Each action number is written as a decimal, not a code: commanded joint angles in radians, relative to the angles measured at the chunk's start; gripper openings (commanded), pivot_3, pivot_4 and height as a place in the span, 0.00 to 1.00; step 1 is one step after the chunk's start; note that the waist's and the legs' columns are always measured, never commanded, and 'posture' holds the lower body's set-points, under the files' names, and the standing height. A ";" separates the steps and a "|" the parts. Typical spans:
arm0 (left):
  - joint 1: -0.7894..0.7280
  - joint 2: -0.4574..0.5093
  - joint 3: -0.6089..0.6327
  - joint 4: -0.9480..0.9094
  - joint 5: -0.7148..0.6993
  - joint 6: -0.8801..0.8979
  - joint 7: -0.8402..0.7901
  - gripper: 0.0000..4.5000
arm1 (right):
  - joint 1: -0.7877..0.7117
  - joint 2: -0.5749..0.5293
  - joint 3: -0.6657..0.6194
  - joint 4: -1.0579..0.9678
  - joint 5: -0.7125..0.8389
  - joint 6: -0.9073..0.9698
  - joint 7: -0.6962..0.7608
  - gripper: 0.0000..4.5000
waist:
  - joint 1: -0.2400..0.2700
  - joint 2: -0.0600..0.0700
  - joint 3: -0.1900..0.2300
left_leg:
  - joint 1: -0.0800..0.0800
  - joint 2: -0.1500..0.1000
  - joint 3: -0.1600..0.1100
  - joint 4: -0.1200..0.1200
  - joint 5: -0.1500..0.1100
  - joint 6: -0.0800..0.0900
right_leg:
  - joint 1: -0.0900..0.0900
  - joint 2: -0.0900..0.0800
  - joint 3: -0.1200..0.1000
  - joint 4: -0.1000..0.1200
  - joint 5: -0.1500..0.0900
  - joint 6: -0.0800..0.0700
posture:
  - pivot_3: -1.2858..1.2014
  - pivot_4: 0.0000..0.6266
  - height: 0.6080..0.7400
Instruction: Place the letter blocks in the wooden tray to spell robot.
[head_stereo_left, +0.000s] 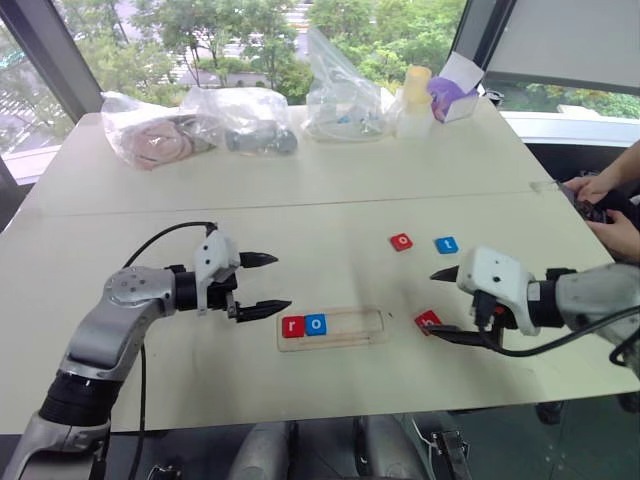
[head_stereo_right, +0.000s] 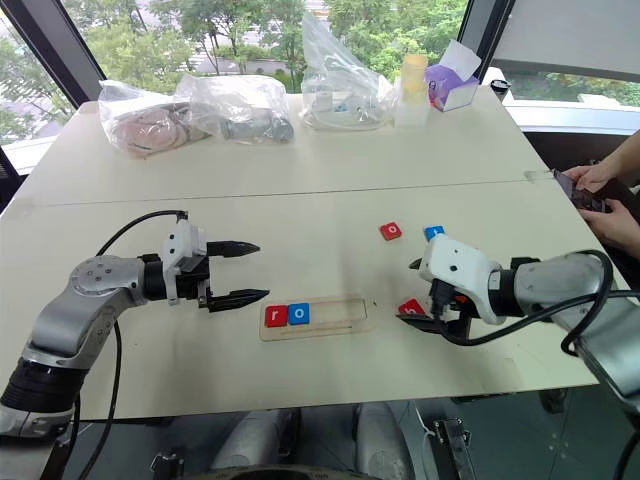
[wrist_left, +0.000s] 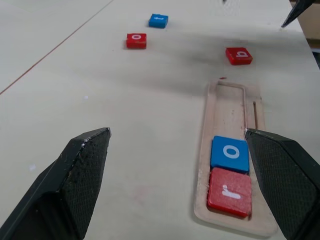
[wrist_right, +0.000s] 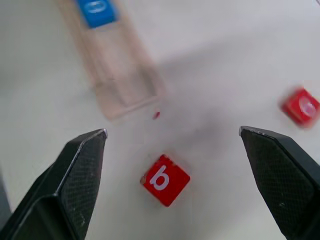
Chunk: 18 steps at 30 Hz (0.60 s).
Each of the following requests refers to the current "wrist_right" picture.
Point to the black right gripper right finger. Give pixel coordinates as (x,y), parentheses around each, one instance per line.
(282,185)

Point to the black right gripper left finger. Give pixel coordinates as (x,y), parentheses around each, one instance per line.
(62,190)

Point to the red letter b block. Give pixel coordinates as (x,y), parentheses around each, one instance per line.
(165,180)

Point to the blue letter o block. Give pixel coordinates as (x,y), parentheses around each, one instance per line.
(97,11)

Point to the clear plastic tile rack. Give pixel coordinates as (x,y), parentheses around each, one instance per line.
(117,62)

